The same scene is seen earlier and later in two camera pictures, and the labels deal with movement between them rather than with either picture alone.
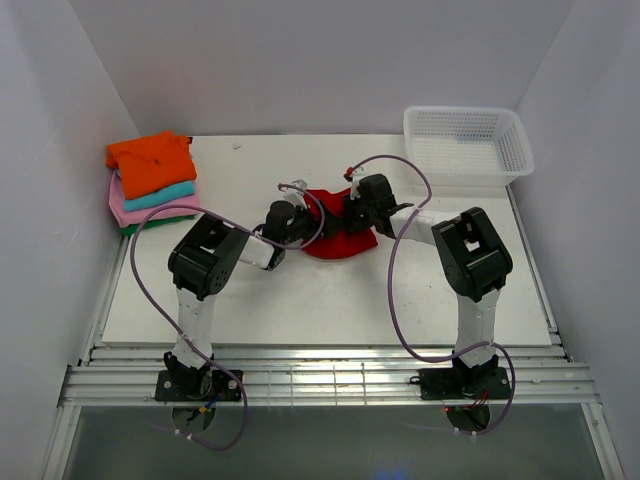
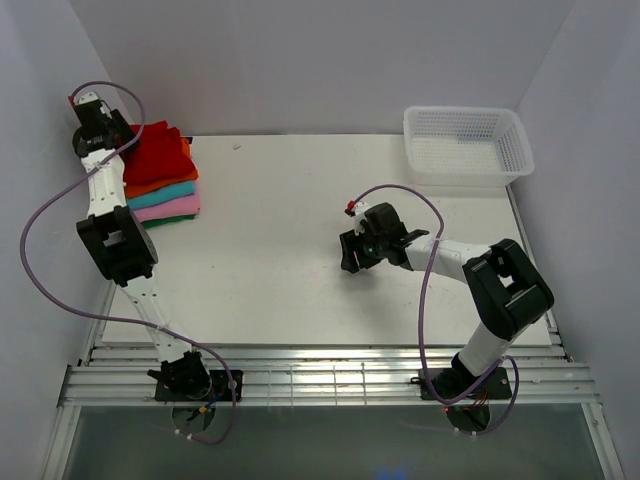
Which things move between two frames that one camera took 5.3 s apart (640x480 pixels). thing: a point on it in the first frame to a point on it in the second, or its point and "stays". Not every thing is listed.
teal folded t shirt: (159, 197) stays
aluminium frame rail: (359, 374) stays
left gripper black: (315, 226) to (120, 124)
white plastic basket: (467, 146) stays
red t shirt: (337, 244) to (159, 154)
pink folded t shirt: (126, 218) stays
